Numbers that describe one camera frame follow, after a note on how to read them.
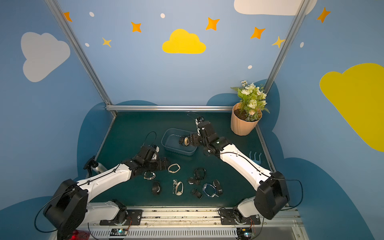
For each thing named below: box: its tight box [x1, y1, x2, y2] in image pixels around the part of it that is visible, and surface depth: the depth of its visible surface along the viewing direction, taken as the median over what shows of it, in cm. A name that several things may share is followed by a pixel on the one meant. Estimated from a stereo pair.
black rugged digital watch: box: [152, 181, 162, 196], surface depth 82 cm
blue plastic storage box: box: [161, 128, 198, 156], surface depth 106 cm
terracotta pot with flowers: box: [230, 80, 270, 136], surface depth 98 cm
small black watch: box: [191, 187, 203, 199], surface depth 81 cm
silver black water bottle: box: [83, 155, 108, 177], surface depth 81 cm
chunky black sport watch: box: [193, 168, 206, 180], surface depth 90 cm
